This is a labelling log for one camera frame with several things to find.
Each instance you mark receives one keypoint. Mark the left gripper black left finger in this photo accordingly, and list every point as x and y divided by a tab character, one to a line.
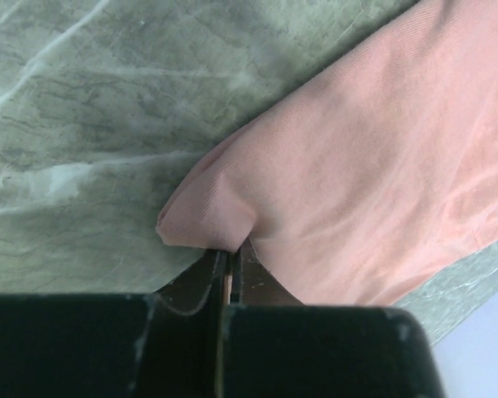
161	344

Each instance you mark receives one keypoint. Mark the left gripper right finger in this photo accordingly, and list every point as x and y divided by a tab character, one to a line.
275	346

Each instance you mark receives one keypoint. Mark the pink printed t shirt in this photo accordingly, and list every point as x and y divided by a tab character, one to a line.
370	178

